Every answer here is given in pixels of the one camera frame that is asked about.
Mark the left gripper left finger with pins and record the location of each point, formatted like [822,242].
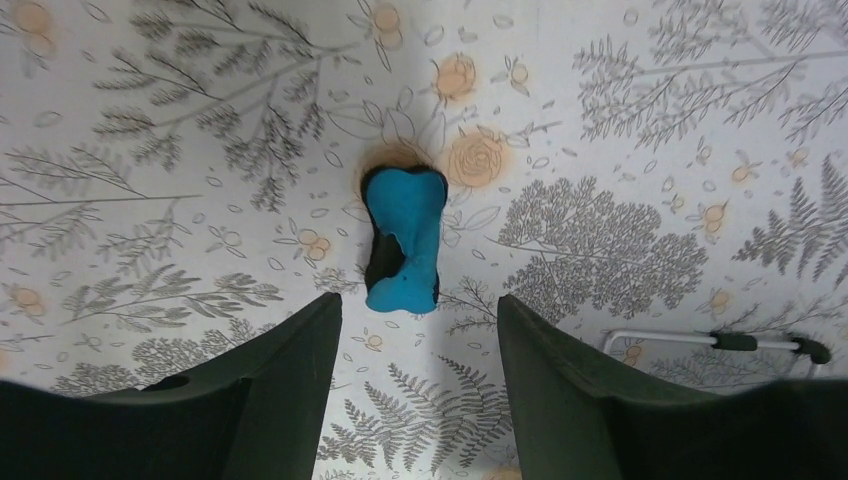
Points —
[254,412]

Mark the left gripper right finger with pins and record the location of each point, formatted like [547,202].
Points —
[580,414]

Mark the blue whiteboard eraser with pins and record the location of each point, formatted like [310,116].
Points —
[405,206]

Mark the black framed whiteboard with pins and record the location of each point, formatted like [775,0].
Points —
[719,362]

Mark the floral table mat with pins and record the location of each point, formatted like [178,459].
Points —
[178,177]

